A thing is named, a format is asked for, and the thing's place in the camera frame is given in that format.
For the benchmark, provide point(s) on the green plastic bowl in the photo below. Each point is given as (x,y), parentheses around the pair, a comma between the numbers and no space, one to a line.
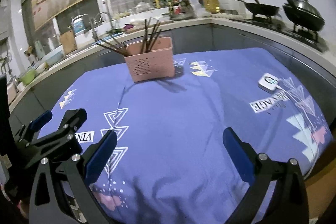
(27,77)

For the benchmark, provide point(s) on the cooking oil bottle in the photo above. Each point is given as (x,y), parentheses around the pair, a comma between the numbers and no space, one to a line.
(212,6)

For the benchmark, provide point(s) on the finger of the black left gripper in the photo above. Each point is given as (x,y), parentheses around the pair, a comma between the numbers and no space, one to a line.
(56,146)
(39,121)

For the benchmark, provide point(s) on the purple patterned tablecloth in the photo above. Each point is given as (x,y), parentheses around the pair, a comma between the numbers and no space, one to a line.
(170,164)

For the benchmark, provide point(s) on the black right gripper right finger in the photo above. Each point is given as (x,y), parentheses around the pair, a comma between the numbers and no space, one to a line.
(289,202)

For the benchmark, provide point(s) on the brown chopstick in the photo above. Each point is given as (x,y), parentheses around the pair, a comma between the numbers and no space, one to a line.
(117,47)

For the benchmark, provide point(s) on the white square smart hub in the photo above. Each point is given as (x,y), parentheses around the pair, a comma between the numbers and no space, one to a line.
(268,83)

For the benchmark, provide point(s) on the blue label detergent jug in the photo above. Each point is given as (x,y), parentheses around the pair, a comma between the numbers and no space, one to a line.
(78,26)

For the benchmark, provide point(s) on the black gas stove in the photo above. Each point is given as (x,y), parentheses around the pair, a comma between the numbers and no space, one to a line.
(302,34)

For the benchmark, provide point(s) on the upright wooden chopping board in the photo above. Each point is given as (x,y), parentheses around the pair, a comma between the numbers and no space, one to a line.
(68,42)

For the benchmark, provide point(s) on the black wok with handle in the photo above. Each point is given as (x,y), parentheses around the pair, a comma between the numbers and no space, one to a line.
(260,9)

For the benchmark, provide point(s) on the steel lidded pot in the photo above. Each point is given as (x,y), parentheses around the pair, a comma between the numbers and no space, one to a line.
(302,14)

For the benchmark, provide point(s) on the yellow condiment bottle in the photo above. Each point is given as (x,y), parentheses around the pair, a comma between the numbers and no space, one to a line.
(157,4)

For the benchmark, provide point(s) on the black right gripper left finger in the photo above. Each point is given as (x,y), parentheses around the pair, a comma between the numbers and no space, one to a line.
(48,202)

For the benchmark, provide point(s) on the white plastic jug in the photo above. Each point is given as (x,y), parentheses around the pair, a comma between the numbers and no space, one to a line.
(195,4)

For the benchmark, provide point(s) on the pink perforated utensil basket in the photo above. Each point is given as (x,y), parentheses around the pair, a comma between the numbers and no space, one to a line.
(158,63)

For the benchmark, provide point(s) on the steel sink faucet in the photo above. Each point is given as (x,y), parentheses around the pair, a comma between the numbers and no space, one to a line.
(88,25)

